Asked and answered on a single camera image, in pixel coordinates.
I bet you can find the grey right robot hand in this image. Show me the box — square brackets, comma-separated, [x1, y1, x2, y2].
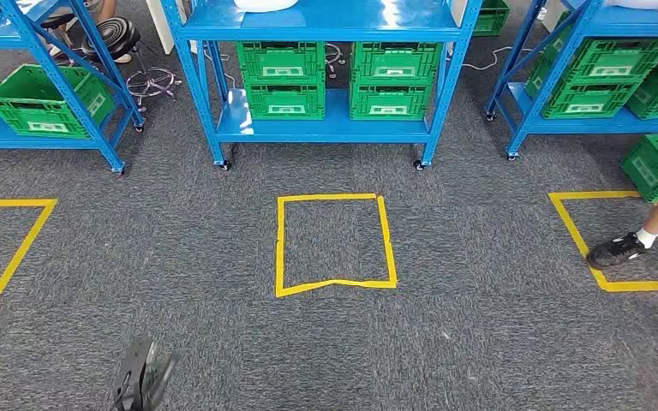
[144, 351, 178, 411]

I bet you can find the white curved car part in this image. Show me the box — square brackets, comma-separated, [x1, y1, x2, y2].
[232, 0, 300, 14]

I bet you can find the blue metal shelf rack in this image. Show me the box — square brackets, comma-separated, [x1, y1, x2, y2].
[485, 0, 658, 163]
[160, 0, 483, 172]
[0, 0, 146, 176]

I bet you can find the black ribbed round stool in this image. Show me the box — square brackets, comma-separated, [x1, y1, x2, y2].
[81, 16, 182, 113]

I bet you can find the white table panel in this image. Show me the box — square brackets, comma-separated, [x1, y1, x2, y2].
[146, 0, 176, 56]

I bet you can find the person's black shoe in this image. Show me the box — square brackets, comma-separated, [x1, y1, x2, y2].
[585, 232, 651, 271]

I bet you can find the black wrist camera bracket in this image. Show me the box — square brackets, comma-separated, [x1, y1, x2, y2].
[113, 337, 159, 411]

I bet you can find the white floor cable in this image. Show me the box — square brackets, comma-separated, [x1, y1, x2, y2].
[461, 46, 536, 72]

